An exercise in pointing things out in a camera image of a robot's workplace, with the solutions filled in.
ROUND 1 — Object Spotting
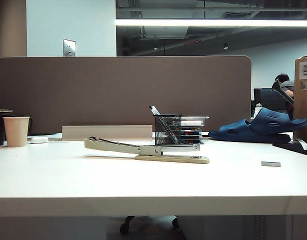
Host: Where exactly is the seated person in grey shirt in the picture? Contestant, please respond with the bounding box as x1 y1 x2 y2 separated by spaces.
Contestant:
274 72 296 112

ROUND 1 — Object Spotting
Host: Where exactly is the metal wall switch plate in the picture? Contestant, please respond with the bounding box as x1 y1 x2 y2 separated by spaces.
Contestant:
62 38 77 57

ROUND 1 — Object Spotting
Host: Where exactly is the beige long-reach stapler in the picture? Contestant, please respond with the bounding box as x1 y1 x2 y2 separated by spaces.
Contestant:
83 136 211 165

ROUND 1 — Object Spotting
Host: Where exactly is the white plastic bottle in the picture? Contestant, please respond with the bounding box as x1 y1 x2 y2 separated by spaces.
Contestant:
254 102 263 120

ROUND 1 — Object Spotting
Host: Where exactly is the navy blue slipper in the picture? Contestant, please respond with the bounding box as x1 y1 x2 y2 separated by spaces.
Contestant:
207 119 291 145
248 107 307 136

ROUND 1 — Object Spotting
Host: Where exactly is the black computer monitor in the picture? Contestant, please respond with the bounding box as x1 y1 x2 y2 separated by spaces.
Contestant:
253 87 288 113

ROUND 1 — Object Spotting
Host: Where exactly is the beige paper cup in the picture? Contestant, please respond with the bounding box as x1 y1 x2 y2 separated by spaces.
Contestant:
2 116 31 148

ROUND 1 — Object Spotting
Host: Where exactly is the tall brown cardboard box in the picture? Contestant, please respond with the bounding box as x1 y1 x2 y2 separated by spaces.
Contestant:
292 55 307 145

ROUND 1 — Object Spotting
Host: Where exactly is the white eraser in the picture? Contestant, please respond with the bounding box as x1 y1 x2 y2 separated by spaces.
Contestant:
30 136 49 144

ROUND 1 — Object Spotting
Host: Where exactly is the beige cable rail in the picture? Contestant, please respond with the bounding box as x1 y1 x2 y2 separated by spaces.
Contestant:
61 124 154 141

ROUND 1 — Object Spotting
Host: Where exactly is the teal flat box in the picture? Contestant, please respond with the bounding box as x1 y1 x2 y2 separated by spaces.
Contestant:
180 132 203 139
180 137 202 145

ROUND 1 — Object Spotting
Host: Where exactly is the black mesh pen holder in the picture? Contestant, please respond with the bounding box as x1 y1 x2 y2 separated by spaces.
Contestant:
153 114 183 146

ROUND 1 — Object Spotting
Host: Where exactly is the clear plastic tray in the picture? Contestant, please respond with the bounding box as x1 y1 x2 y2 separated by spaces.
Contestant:
179 115 210 127

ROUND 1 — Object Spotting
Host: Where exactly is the brown desk partition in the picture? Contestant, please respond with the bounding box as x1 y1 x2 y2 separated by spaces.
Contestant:
0 55 252 137

